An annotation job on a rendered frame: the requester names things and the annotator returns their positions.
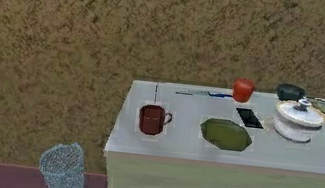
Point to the dark green bowl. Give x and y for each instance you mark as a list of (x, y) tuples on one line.
[(289, 92)]

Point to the blue white lidded bowl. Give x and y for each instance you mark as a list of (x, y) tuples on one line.
[(296, 120)]

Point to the dark red mug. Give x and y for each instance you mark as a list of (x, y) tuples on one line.
[(151, 119)]

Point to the green lettuce head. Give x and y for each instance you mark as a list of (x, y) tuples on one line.
[(226, 134)]

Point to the grey topped green counter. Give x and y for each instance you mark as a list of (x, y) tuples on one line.
[(182, 171)]

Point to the black phone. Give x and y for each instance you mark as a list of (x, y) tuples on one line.
[(249, 118)]

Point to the grey mesh bin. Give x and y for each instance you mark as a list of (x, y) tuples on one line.
[(63, 170)]

